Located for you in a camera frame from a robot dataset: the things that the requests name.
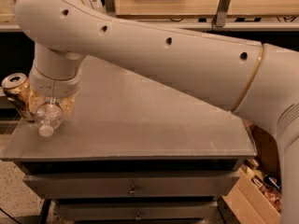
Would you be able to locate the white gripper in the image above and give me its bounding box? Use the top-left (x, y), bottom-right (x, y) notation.
top-left (28, 67), bottom-right (82, 118)

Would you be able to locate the clear plastic water bottle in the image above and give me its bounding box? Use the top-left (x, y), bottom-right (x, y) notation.
top-left (34, 98), bottom-right (64, 137)

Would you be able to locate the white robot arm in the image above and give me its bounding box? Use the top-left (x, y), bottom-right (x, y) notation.
top-left (15, 0), bottom-right (299, 224)

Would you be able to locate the orange soda can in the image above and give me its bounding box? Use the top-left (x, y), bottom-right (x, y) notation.
top-left (1, 73), bottom-right (33, 121)

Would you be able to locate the grey drawer cabinet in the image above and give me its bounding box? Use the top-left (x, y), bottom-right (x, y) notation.
top-left (1, 58), bottom-right (256, 224)

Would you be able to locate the upper drawer knob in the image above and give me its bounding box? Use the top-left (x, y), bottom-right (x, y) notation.
top-left (128, 185), bottom-right (137, 196)

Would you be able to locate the drawer knob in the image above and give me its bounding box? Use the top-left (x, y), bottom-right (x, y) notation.
top-left (128, 185), bottom-right (137, 196)
top-left (135, 212), bottom-right (142, 221)

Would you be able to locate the lower drawer knob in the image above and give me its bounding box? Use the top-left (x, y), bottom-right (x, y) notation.
top-left (135, 212), bottom-right (142, 221)

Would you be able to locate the cardboard box of snacks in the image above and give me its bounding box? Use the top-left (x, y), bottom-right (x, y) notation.
top-left (220, 121), bottom-right (281, 224)

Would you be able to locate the blue snack packet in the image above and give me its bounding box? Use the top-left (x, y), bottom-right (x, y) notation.
top-left (263, 175), bottom-right (281, 190)

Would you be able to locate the middle metal bracket post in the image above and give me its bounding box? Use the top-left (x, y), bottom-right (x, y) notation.
top-left (105, 0), bottom-right (116, 17)

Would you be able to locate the metal bracket post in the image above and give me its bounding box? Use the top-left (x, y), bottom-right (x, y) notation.
top-left (213, 0), bottom-right (231, 27)
top-left (105, 0), bottom-right (116, 17)

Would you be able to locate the right metal bracket post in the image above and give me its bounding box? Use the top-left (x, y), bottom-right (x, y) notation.
top-left (213, 0), bottom-right (231, 27)

